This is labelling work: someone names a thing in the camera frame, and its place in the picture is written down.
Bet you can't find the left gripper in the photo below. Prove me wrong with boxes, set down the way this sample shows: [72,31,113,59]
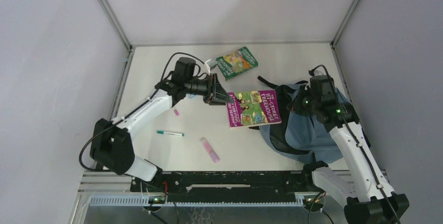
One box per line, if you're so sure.
[184,74,234,106]

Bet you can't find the purple treehouse book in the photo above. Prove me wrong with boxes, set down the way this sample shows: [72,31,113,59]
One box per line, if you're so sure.
[226,90,282,128]

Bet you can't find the blue student backpack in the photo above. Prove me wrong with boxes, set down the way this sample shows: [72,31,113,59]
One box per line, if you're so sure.
[250,76,343,163]

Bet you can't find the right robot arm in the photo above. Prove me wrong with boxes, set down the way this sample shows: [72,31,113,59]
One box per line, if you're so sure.
[289,75,410,223]

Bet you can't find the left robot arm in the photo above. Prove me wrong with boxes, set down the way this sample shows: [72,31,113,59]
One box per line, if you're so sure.
[87,52,233,191]

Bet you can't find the green treehouse book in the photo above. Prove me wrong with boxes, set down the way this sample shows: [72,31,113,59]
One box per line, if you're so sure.
[216,46,259,80]

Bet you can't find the pink highlighter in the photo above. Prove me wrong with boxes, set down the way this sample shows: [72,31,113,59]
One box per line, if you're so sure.
[200,137,220,163]

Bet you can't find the teal capped white marker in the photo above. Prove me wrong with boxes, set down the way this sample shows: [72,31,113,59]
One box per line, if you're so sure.
[156,131,184,137]

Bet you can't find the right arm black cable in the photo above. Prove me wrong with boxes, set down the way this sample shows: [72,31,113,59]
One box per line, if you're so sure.
[309,64,402,223]

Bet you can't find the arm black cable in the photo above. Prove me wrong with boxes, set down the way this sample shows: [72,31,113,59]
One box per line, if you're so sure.
[309,64,402,223]
[78,52,205,172]

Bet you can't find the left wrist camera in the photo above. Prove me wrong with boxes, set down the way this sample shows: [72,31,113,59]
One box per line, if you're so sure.
[204,59,217,74]

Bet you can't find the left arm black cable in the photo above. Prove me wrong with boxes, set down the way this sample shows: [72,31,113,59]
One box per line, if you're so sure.
[78,52,205,172]

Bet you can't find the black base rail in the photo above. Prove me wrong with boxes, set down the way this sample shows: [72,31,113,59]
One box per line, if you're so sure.
[130,171,320,204]

